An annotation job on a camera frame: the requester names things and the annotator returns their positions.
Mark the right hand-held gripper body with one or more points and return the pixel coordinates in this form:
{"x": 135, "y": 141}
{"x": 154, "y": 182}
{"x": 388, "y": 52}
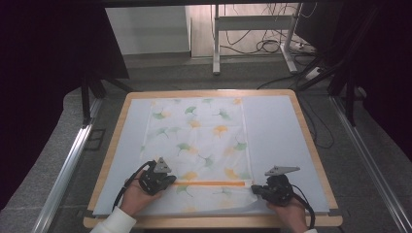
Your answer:
{"x": 278, "y": 191}

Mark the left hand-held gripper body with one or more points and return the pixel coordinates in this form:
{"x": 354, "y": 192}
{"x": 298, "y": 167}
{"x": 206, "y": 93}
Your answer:
{"x": 155, "y": 179}

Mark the white leaf-print cloth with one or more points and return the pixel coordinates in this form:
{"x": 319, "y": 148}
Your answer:
{"x": 197, "y": 145}

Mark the person's left hand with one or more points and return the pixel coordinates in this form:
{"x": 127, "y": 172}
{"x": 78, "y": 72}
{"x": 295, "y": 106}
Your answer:
{"x": 136, "y": 199}

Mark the person's right hand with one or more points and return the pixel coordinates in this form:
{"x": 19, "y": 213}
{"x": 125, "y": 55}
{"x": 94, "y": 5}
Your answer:
{"x": 291, "y": 215}

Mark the person's right white sleeve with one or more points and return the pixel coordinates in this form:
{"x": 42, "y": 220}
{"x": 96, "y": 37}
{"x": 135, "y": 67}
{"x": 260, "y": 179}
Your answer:
{"x": 311, "y": 231}

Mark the person's white sleeve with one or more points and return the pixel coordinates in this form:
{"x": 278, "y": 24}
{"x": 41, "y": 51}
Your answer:
{"x": 113, "y": 223}
{"x": 311, "y": 231}

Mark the person's left white sleeve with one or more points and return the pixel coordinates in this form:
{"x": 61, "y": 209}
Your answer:
{"x": 113, "y": 223}

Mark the light blue table mat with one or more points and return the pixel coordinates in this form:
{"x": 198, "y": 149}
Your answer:
{"x": 278, "y": 129}

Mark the dark floor hatch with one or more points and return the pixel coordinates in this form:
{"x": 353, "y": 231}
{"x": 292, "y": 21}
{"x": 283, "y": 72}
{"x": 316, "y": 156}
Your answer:
{"x": 95, "y": 139}

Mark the black metal stand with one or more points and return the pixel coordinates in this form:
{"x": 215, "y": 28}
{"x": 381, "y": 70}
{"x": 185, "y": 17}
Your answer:
{"x": 85, "y": 100}
{"x": 350, "y": 100}

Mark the white power strip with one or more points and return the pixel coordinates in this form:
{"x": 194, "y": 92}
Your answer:
{"x": 313, "y": 73}

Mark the white cabinet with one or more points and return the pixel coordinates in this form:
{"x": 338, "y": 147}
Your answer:
{"x": 147, "y": 30}

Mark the dark curtain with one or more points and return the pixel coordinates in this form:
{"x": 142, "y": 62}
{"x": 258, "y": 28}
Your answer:
{"x": 42, "y": 81}
{"x": 388, "y": 64}

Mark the aluminium floor rail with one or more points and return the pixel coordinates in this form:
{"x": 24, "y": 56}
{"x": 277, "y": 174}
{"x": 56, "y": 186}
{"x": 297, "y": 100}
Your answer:
{"x": 369, "y": 165}
{"x": 64, "y": 171}

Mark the white desk frame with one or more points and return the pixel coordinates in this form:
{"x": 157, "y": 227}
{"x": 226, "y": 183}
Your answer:
{"x": 252, "y": 23}

